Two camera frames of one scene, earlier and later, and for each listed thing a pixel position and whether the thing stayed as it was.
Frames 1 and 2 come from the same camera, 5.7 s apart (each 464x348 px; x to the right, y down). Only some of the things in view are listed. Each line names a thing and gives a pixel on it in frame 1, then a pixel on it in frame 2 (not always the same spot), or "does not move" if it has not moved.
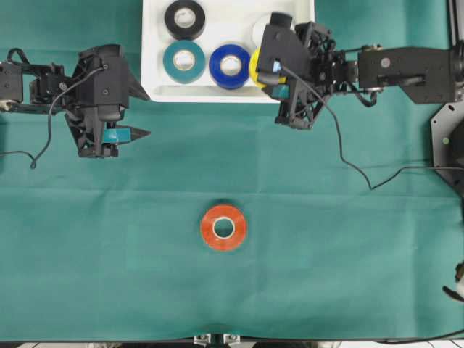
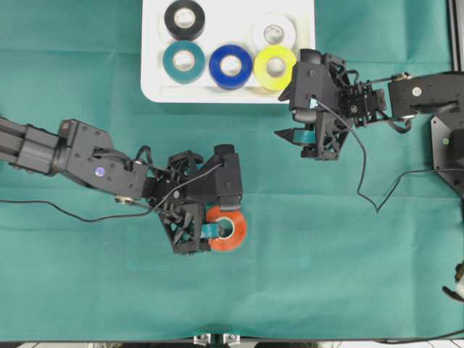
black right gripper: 299,67 → 323,92
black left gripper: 101,97 → 174,193
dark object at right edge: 459,274 does not move
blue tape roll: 224,80 does not move
